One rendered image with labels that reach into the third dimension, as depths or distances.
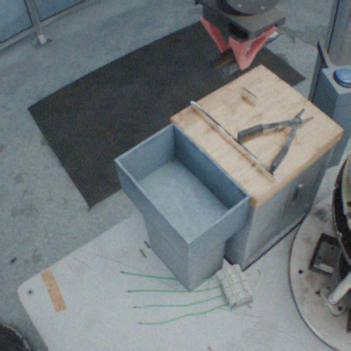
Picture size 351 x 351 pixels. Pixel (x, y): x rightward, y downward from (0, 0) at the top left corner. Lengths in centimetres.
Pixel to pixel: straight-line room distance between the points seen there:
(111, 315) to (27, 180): 129
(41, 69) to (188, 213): 198
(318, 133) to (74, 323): 55
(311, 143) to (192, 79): 164
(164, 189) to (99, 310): 28
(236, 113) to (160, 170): 15
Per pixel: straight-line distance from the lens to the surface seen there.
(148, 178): 70
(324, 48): 108
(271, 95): 71
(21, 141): 220
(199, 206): 67
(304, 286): 83
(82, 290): 86
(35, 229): 188
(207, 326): 81
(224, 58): 58
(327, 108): 85
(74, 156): 201
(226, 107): 68
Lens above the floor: 157
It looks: 56 degrees down
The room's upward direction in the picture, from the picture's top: 5 degrees counter-clockwise
